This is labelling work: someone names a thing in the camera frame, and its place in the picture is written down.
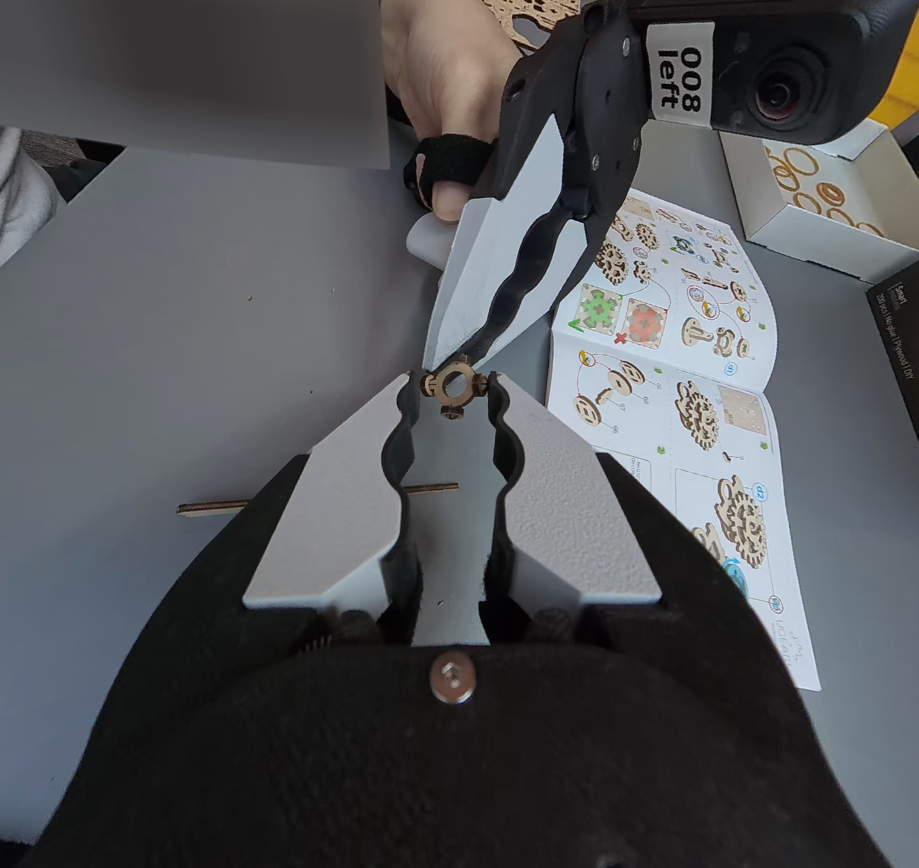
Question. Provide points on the printed assembly instruction booklet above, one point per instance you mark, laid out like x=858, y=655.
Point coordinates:
x=682, y=379

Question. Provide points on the dark model kit box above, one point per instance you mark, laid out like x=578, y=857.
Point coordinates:
x=897, y=351

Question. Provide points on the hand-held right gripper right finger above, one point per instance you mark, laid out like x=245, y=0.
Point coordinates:
x=581, y=523

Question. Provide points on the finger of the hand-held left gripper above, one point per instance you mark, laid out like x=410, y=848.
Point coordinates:
x=567, y=265
x=495, y=250

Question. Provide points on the person in white shirt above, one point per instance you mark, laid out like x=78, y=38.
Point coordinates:
x=21, y=186

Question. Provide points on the thin wooden stick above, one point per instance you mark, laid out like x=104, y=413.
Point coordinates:
x=215, y=507

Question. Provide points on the grey desk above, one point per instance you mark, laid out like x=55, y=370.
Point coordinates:
x=215, y=344

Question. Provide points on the heap of wooden rings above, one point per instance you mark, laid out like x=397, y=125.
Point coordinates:
x=818, y=193

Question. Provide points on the person's left hand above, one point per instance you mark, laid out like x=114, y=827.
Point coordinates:
x=445, y=56

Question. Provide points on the white cardboard box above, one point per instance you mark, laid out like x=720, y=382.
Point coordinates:
x=804, y=236

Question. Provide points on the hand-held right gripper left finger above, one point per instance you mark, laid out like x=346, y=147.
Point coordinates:
x=330, y=523

